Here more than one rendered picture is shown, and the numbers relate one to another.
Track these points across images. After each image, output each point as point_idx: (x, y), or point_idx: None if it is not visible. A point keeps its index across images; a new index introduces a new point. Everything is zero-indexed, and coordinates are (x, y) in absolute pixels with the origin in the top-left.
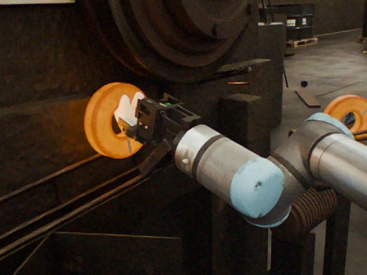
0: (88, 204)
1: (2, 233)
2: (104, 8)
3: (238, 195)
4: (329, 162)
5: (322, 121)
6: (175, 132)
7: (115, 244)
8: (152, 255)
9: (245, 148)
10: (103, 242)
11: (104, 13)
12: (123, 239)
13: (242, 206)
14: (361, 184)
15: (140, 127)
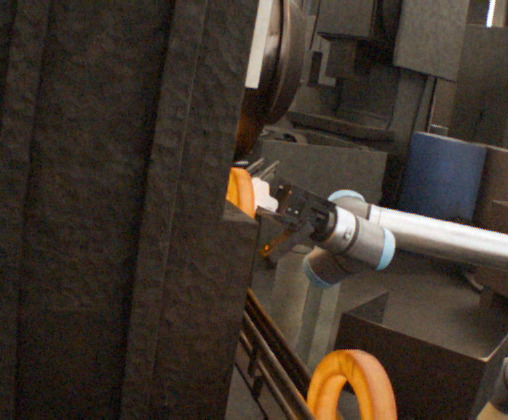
0: (258, 300)
1: (249, 346)
2: (259, 93)
3: (387, 253)
4: (389, 224)
5: (355, 196)
6: (317, 214)
7: (367, 308)
8: (377, 309)
9: None
10: (363, 308)
11: (253, 98)
12: (371, 301)
13: (387, 261)
14: (422, 233)
15: (287, 213)
